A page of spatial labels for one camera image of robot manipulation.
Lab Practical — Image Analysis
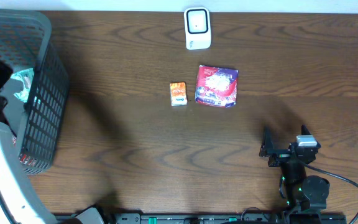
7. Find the green white snack packet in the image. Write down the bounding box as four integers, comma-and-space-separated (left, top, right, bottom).
11, 68, 35, 103

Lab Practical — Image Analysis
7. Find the red purple snack pack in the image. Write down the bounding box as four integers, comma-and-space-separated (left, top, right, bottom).
195, 65, 239, 108

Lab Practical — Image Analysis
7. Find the small orange box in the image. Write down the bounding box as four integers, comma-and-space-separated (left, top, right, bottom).
170, 82, 188, 106

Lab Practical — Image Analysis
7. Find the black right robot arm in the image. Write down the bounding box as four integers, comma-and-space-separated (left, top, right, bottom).
259, 125, 330, 224

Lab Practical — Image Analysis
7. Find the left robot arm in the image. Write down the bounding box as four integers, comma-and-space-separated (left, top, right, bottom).
0, 61, 107, 224

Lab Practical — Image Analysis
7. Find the white barcode scanner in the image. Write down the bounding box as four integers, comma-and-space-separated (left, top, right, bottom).
183, 7, 212, 50

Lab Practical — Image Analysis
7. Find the grey plastic mesh basket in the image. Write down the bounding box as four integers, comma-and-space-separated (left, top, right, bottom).
0, 9, 70, 175

